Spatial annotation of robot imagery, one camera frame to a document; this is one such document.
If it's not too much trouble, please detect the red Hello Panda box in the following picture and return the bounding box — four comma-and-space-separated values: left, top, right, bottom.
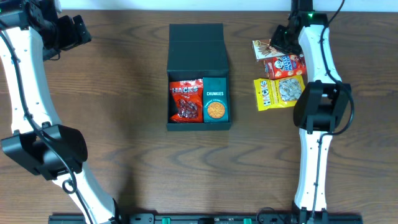
264, 54, 307, 80

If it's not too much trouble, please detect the yellow Hacks candy bag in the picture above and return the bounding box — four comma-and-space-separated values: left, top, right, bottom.
254, 75, 305, 111

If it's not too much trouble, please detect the dark green box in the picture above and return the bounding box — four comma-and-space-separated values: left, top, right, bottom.
166, 24, 232, 131

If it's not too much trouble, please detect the teal coconut cookie box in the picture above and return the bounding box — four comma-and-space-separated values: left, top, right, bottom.
203, 77, 228, 123

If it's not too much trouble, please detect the red Hacks candy bag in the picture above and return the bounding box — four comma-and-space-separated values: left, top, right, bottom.
169, 79, 204, 123

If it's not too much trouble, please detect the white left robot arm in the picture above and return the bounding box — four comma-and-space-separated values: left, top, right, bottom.
1, 0, 123, 223

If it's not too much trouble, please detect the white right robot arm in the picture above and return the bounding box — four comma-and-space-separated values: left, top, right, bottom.
271, 0, 354, 223

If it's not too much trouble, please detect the brown Pocky box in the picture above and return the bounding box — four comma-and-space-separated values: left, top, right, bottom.
252, 39, 284, 61

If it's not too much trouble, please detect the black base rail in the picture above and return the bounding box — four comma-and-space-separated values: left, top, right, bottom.
48, 212, 364, 224

